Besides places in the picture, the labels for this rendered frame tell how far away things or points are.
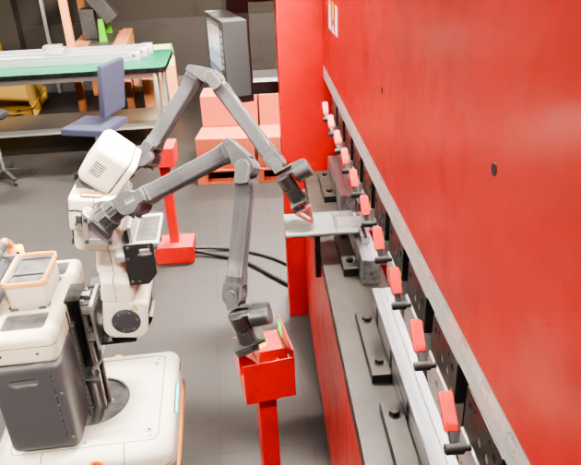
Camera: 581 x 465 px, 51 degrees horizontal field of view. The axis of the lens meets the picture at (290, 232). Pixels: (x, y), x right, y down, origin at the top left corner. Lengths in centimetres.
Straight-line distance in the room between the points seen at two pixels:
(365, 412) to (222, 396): 148
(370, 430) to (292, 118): 179
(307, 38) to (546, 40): 227
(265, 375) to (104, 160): 85
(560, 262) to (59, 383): 190
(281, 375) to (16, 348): 90
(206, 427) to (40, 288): 103
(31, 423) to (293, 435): 108
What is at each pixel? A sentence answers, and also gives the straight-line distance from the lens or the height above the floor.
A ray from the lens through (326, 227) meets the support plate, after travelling 223.
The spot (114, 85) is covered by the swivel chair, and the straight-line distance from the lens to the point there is 574.
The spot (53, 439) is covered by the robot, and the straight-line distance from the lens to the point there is 250.
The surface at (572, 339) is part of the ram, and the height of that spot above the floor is 161.
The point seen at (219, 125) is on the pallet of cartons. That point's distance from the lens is 555.
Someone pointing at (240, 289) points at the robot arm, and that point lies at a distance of 179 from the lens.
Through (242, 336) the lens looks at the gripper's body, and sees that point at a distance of 185.
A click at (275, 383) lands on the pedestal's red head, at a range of 195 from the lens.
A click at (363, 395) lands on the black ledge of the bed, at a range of 168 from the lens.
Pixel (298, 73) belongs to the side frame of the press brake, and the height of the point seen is 137.
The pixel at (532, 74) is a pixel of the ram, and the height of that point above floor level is 184.
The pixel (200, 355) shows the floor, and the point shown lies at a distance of 328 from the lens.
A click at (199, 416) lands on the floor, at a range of 294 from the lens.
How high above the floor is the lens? 200
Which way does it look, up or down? 27 degrees down
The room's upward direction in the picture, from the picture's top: 3 degrees counter-clockwise
